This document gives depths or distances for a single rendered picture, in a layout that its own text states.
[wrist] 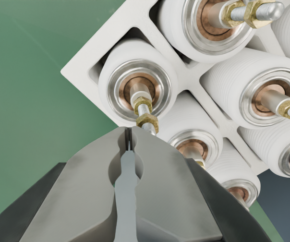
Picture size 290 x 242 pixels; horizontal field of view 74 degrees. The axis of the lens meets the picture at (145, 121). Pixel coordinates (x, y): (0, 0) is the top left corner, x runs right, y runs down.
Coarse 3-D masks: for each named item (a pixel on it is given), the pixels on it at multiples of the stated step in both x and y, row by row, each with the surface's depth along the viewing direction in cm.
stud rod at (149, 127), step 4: (144, 104) 18; (140, 108) 17; (144, 108) 17; (140, 112) 17; (144, 112) 16; (148, 112) 17; (144, 124) 15; (148, 124) 14; (152, 124) 15; (144, 128) 14; (148, 128) 14; (152, 128) 14; (152, 132) 14
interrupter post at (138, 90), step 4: (136, 84) 22; (140, 84) 22; (132, 88) 21; (136, 88) 20; (140, 88) 20; (144, 88) 20; (132, 92) 20; (136, 92) 19; (140, 92) 19; (144, 92) 19; (148, 92) 20; (132, 96) 20; (136, 96) 20; (140, 96) 20; (144, 96) 20; (148, 96) 20; (132, 100) 20; (132, 104) 20
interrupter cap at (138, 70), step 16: (128, 64) 21; (144, 64) 21; (112, 80) 21; (128, 80) 22; (144, 80) 22; (160, 80) 22; (112, 96) 22; (128, 96) 23; (160, 96) 23; (128, 112) 23; (160, 112) 23
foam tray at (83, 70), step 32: (128, 0) 24; (160, 0) 34; (288, 0) 25; (128, 32) 36; (256, 32) 27; (96, 64) 34; (192, 64) 30; (96, 96) 30; (224, 128) 34; (256, 160) 37
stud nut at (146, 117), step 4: (140, 116) 15; (144, 116) 15; (148, 116) 15; (152, 116) 15; (136, 120) 15; (140, 120) 15; (144, 120) 15; (148, 120) 15; (152, 120) 15; (156, 120) 15; (136, 124) 15; (140, 124) 15; (156, 124) 15; (156, 128) 15; (156, 132) 15
